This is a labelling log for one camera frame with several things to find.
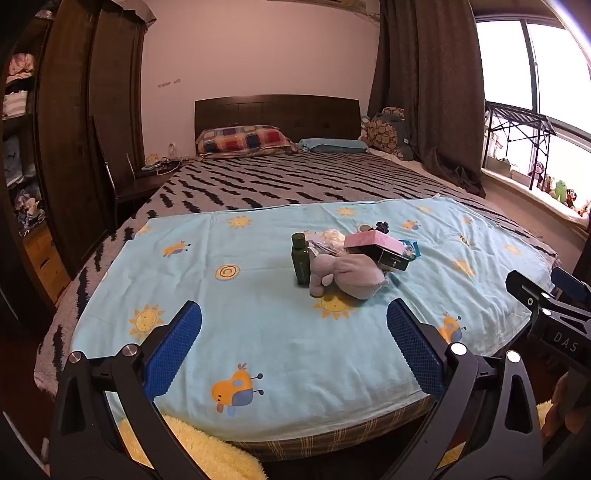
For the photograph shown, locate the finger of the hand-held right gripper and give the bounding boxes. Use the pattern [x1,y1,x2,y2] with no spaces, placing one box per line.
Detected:
[505,270,556,315]
[551,266,591,302]

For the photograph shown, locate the dark green bottle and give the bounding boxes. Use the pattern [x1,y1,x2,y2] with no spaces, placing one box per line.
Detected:
[290,232,315,287]

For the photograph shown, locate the patterned dark clothes pile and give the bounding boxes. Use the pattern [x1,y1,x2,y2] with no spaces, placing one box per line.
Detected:
[13,187,47,232]

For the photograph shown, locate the patterned brown cushion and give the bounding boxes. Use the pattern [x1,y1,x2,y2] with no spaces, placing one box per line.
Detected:
[359,106,417,161]

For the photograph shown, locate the wooden drawer unit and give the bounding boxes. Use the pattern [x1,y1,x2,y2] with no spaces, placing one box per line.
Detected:
[22,222,72,306]

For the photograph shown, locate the brown striped mattress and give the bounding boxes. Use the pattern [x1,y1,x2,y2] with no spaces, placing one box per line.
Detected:
[225,399,437,463]

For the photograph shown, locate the white folded clothes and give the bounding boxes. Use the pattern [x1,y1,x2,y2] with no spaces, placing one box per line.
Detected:
[2,91,29,120]

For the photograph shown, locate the dark wooden nightstand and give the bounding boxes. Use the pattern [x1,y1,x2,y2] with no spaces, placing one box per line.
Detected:
[115,157,191,220]

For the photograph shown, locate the dark wooden chair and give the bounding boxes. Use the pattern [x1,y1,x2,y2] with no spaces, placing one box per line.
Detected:
[92,114,139,232]

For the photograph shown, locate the grey black striped blanket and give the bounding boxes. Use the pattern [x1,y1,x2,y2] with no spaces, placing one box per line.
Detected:
[34,151,563,398]

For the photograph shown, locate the black box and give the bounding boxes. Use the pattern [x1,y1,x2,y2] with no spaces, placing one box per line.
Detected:
[356,244,413,272]

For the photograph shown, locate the dark wooden headboard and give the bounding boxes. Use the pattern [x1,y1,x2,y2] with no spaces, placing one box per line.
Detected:
[194,95,362,145]

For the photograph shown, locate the plaid pillow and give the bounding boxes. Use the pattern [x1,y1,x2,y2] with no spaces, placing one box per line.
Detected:
[196,125,299,158]

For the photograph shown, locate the clear bag of cotton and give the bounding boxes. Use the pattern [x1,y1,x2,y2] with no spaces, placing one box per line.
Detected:
[305,229,348,257]

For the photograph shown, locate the yellow fluffy blanket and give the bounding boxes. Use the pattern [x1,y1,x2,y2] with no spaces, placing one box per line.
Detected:
[115,398,555,480]

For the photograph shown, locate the white cables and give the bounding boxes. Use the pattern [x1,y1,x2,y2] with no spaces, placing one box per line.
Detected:
[141,154,186,177]

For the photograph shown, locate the dark brown curtain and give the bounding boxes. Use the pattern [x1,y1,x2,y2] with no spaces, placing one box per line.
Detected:
[367,0,489,199]

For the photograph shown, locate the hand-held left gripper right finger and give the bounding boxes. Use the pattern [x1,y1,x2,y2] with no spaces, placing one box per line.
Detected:
[386,298,559,480]

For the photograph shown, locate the pink clothes pile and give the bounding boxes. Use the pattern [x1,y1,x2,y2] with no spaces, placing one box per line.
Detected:
[6,52,37,85]

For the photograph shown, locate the dark wooden wardrobe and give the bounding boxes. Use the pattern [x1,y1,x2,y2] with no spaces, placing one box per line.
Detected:
[0,0,158,319]

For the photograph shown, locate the person's right hand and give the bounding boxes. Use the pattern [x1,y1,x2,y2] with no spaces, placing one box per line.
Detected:
[539,371,591,440]

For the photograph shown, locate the black metal rack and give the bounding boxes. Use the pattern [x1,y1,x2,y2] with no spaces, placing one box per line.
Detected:
[484,100,558,191]

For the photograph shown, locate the pink box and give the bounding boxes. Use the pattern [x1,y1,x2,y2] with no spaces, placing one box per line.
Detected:
[344,230,400,256]

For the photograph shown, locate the light blue printed sheet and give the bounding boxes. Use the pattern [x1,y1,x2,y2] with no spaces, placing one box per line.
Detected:
[69,198,555,445]

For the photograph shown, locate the grey plush toy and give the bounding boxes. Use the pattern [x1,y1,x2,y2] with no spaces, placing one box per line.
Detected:
[308,252,389,301]

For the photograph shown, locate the row of plush toys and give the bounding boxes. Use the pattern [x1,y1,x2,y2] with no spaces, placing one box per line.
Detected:
[529,161,591,219]

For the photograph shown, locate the window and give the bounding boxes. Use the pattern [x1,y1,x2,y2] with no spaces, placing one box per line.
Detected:
[475,14,591,155]

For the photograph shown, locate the blue pillow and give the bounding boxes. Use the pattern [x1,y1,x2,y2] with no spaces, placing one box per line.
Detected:
[295,137,370,154]

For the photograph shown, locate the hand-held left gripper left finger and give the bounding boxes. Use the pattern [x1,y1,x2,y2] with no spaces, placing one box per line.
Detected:
[48,300,218,480]

